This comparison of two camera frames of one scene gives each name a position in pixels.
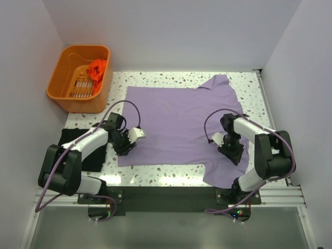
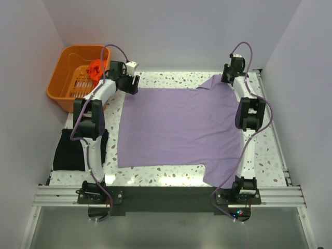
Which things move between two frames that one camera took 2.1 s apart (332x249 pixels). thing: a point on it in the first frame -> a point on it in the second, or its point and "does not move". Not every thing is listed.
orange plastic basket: x=69 y=84 does not move
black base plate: x=227 y=203 does not move
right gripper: x=235 y=155 -> x=223 y=78
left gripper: x=124 y=150 -> x=132 y=88
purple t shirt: x=179 y=123 does not move
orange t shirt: x=96 y=70 does not move
